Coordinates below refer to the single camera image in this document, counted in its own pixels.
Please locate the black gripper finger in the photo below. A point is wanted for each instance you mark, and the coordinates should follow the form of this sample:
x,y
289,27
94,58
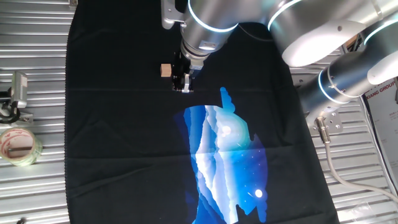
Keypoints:
x,y
177,88
186,88

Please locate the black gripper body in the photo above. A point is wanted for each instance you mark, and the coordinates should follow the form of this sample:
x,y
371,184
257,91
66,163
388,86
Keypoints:
x,y
179,70

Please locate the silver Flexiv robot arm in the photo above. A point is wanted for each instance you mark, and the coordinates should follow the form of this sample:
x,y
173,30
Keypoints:
x,y
311,31

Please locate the small wooden block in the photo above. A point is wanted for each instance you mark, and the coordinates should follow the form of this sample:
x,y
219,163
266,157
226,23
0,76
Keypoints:
x,y
165,70

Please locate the black cloth with blue print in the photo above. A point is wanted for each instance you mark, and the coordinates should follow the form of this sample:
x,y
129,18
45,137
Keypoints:
x,y
124,124

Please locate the clear packing tape roll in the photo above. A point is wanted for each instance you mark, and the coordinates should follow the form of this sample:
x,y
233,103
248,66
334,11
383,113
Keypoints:
x,y
36,151

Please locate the brown wooden board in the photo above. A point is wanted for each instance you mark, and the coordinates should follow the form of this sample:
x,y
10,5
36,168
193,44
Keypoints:
x,y
351,40

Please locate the clear plastic bag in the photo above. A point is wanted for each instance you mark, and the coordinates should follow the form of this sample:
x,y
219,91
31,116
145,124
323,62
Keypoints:
x,y
360,210

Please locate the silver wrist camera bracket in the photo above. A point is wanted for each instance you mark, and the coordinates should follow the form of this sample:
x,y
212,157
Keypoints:
x,y
169,15

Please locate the metal corner bracket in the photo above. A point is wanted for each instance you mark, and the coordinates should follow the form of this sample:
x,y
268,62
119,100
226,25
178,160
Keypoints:
x,y
73,3

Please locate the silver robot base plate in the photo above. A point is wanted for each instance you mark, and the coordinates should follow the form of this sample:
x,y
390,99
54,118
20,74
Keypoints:
x,y
334,124

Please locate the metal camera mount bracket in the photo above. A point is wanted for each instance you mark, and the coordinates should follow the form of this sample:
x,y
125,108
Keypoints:
x,y
26,118

